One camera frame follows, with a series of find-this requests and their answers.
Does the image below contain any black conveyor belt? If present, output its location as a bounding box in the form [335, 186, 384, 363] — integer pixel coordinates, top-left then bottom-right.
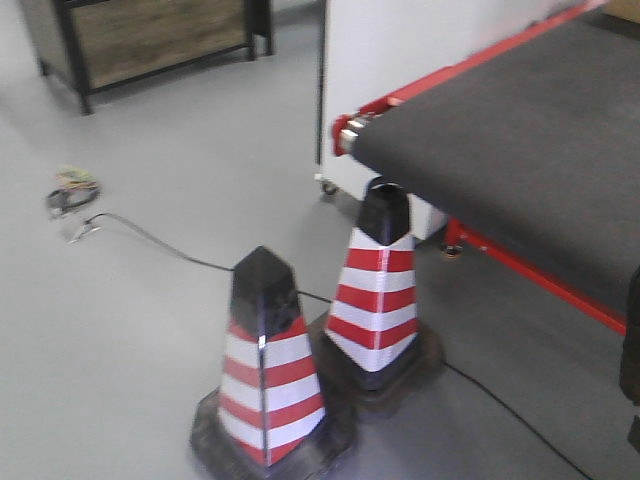
[349, 9, 640, 321]

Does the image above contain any far striped traffic cone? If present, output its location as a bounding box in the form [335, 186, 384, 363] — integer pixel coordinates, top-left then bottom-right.
[309, 177, 444, 417]

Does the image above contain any striped traffic cone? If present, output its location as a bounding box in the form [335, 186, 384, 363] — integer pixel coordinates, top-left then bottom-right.
[309, 177, 444, 417]
[190, 246, 356, 479]

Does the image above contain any near striped traffic cone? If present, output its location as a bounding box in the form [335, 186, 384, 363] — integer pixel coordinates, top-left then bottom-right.
[190, 246, 356, 479]

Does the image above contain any white cabinet on casters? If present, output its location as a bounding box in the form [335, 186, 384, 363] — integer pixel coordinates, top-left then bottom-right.
[313, 0, 451, 241]

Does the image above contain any wooden black-framed shelf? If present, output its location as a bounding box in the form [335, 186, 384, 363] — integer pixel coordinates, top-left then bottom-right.
[18, 0, 275, 115]

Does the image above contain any dark object at edge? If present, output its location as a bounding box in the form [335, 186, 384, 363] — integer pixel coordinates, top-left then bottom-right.
[618, 264, 640, 451]

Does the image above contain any red conveyor frame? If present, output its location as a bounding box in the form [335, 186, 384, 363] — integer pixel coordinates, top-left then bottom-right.
[330, 0, 629, 337]

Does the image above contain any cable bundle on floor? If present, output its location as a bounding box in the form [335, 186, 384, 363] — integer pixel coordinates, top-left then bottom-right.
[45, 163, 104, 219]

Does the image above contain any black floor cable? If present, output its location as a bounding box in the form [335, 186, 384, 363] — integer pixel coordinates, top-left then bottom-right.
[69, 211, 596, 480]

